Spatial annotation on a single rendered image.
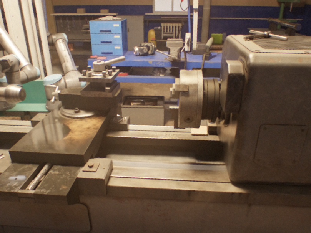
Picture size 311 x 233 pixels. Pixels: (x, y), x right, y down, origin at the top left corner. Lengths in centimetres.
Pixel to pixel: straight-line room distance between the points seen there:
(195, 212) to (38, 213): 69
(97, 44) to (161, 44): 362
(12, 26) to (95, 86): 129
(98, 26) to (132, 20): 473
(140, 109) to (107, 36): 93
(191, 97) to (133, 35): 689
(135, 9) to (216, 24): 242
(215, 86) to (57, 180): 71
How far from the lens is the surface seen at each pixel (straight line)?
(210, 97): 106
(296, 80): 94
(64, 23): 564
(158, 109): 318
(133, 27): 783
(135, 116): 324
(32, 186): 107
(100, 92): 133
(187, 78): 105
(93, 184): 105
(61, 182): 104
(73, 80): 229
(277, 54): 92
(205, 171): 113
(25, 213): 135
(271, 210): 119
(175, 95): 107
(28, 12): 246
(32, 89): 251
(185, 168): 113
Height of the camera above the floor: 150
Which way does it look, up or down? 25 degrees down
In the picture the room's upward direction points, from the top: straight up
